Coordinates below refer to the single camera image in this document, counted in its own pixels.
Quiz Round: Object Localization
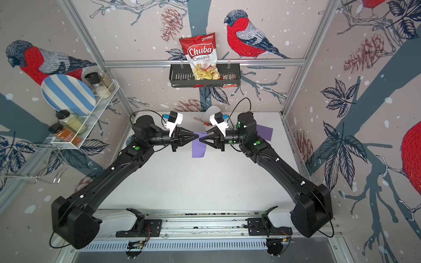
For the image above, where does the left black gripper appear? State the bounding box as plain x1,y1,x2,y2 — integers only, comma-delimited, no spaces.
147,128,198,153

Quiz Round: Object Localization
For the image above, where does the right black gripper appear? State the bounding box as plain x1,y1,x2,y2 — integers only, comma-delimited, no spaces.
200,128,247,153

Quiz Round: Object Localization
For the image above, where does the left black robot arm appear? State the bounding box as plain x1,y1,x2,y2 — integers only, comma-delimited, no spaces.
51,115,199,249

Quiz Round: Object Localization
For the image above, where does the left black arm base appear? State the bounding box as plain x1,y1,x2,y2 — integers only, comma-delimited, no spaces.
116,208,162,238

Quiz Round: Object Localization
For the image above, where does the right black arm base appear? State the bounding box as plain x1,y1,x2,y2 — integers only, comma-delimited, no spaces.
243,206,293,236

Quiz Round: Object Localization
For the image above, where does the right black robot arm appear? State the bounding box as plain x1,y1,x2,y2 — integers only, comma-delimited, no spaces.
200,111,333,238

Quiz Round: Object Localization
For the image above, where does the white utensil cup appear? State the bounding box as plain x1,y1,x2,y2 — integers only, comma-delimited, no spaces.
201,106,220,132

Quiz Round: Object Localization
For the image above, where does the red Chuba chips bag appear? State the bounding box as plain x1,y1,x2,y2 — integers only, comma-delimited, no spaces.
179,33,220,81

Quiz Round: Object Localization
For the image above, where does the small seed spice jar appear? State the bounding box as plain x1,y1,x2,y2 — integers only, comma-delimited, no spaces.
99,71,115,92

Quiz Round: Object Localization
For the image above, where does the black lid spice grinder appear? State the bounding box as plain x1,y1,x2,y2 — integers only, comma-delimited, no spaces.
85,72,111,99

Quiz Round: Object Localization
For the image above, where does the green sauce jar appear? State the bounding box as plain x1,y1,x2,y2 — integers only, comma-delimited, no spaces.
55,110,87,135

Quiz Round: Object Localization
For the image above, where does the orange sauce jar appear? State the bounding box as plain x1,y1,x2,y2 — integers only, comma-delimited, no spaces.
48,123,82,146

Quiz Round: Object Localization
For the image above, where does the blue white striped plate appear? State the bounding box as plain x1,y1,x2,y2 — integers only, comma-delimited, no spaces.
41,74,96,117

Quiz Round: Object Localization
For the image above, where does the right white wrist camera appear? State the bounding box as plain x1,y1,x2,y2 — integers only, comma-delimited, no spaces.
209,111,229,137

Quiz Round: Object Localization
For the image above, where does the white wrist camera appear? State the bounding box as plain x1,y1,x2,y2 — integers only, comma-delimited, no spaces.
209,111,229,137
163,111,183,137

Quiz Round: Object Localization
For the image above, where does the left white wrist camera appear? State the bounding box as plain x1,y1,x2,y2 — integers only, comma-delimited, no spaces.
163,111,183,137

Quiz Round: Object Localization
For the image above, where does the red handled tool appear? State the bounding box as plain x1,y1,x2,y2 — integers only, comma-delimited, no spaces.
194,117,211,127

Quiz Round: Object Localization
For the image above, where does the black hanging wire basket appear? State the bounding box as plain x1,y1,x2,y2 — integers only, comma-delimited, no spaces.
169,64,241,88

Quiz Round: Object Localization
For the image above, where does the white wire wall shelf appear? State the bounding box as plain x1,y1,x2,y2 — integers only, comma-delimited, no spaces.
47,80,120,150

